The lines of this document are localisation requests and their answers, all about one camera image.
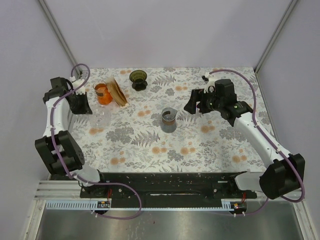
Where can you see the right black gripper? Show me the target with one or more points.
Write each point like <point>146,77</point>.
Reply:
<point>197,95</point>

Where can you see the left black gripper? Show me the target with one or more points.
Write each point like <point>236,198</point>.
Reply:
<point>85,109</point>

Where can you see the glass coffee carafe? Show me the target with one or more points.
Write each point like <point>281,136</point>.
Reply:
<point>168,120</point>

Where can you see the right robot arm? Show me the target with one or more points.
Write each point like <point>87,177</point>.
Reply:
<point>284,171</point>

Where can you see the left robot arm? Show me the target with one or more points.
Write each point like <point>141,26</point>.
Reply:
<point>58,150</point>

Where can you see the brown coffee filter stack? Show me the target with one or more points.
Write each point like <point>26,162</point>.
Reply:
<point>116,92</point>

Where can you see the dark green dripper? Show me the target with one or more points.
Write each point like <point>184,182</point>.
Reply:
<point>138,79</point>

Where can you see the glass of orange liquid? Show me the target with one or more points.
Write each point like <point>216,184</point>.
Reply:
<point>102,93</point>

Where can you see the floral tablecloth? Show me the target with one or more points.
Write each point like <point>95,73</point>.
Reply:
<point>149,130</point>

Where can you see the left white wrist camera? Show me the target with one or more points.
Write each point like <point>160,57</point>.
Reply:
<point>78,86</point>

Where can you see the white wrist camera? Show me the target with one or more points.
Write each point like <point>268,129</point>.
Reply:
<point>210,81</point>
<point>78,86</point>

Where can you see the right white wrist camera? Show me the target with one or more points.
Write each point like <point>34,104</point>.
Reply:
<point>210,81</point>

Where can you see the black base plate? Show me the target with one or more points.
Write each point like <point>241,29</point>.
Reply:
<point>215,185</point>

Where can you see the white slotted cable duct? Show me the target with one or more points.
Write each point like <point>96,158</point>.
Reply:
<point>95,205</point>

